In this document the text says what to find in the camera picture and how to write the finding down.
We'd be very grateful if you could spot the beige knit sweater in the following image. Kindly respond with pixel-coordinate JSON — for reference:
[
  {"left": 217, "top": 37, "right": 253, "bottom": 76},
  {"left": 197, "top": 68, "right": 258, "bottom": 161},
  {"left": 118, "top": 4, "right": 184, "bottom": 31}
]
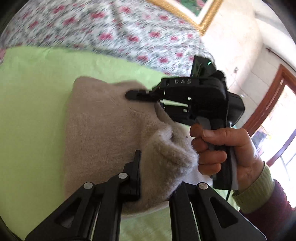
[{"left": 63, "top": 76, "right": 200, "bottom": 218}]

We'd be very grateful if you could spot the person's right forearm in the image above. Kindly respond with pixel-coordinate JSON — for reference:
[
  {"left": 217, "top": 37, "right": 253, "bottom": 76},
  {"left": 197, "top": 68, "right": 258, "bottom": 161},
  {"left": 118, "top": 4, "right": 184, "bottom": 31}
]
[{"left": 232, "top": 162, "right": 296, "bottom": 241}]

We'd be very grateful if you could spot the floral duvet with pink roses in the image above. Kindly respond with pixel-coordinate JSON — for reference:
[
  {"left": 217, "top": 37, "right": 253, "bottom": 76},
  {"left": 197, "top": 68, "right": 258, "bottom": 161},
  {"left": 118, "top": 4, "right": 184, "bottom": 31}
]
[{"left": 0, "top": 0, "right": 213, "bottom": 78}]

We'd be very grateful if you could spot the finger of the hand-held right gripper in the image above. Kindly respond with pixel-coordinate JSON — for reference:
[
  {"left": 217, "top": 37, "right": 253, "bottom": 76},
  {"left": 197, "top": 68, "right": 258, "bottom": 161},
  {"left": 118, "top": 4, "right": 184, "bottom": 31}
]
[{"left": 125, "top": 89, "right": 163, "bottom": 103}]

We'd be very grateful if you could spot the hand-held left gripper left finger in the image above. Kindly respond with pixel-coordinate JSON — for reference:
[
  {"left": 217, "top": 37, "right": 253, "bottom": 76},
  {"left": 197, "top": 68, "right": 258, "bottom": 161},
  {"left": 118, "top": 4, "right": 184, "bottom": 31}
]
[{"left": 24, "top": 149, "right": 142, "bottom": 241}]

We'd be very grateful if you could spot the person's right hand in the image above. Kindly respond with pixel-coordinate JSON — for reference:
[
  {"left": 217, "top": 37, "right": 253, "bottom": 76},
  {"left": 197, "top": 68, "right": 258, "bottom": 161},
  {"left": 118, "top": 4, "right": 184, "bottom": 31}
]
[{"left": 190, "top": 123, "right": 265, "bottom": 193}]

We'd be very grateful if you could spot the wooden door frame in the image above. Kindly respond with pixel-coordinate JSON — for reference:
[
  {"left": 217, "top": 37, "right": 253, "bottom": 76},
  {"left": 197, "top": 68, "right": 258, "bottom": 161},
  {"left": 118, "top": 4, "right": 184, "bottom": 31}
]
[{"left": 242, "top": 63, "right": 296, "bottom": 168}]

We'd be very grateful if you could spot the green bed sheet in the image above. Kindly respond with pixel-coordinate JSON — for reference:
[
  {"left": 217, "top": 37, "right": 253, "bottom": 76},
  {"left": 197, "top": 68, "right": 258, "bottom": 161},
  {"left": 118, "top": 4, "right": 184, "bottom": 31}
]
[{"left": 0, "top": 46, "right": 238, "bottom": 241}]

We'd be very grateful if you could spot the gold picture frame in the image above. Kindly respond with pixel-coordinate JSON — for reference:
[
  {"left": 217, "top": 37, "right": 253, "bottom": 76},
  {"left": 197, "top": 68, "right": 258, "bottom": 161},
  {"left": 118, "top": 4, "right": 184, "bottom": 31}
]
[{"left": 147, "top": 0, "right": 224, "bottom": 36}]

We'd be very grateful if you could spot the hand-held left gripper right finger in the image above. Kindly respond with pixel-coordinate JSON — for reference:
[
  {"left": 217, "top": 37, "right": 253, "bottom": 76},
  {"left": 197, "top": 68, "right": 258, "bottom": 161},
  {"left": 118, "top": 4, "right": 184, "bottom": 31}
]
[{"left": 168, "top": 181, "right": 267, "bottom": 241}]

